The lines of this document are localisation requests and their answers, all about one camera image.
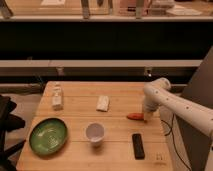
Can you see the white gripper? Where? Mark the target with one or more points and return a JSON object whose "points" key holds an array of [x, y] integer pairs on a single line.
{"points": [[149, 107]]}

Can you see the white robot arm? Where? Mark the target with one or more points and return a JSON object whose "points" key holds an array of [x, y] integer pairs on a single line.
{"points": [[157, 93]]}

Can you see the dark robot base panel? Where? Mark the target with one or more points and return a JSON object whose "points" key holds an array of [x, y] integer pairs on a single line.
{"points": [[199, 90]]}

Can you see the black remote control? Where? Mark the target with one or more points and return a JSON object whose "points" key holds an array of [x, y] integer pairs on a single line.
{"points": [[138, 146]]}

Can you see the white folded cloth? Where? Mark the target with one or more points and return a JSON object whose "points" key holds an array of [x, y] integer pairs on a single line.
{"points": [[103, 103]]}

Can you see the white paper cup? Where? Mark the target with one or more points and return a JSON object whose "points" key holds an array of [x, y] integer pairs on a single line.
{"points": [[95, 133]]}

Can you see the green ceramic plate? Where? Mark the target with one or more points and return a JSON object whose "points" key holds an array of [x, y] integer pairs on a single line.
{"points": [[48, 136]]}

